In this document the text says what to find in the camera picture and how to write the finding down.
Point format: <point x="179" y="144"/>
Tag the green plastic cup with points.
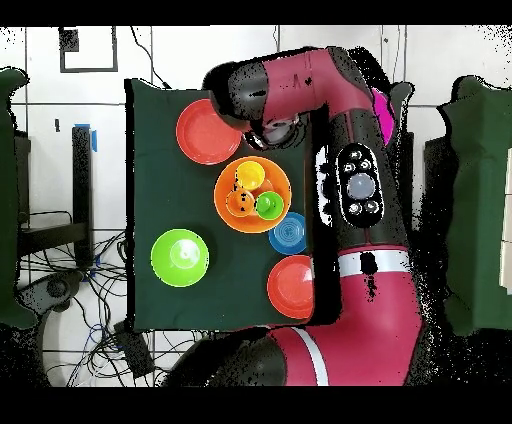
<point x="270" y="204"/>

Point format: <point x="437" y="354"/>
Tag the orange plastic cup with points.
<point x="236" y="206"/>

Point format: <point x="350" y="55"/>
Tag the yellow plastic cup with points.
<point x="250" y="175"/>

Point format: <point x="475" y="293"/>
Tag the orange plastic bowl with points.
<point x="276" y="176"/>

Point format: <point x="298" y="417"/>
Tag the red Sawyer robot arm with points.
<point x="372" y="312"/>

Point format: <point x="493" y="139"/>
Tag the black computer tower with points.
<point x="440" y="180"/>

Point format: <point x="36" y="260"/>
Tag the blue plastic bowl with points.
<point x="286" y="234"/>

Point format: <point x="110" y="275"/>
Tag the red plastic bowl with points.
<point x="200" y="136"/>
<point x="290" y="288"/>

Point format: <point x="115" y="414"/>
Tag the dark green table cloth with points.
<point x="172" y="192"/>

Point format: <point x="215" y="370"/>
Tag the green plastic bowl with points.
<point x="180" y="258"/>

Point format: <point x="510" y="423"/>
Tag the pink plastic bowl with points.
<point x="384" y="116"/>

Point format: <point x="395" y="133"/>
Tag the black metal stand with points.
<point x="82" y="180"/>

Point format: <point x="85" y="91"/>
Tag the blue tape strip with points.
<point x="94" y="140"/>

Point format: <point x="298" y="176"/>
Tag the black power adapter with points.
<point x="134" y="348"/>

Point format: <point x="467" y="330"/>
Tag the black rounded floor machine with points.
<point x="56" y="288"/>

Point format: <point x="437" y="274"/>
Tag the neighbouring green cloth table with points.
<point x="480" y="200"/>
<point x="8" y="200"/>

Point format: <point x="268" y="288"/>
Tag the white paper sheet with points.
<point x="507" y="220"/>

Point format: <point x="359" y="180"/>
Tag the black square floor frame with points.
<point x="88" y="70"/>

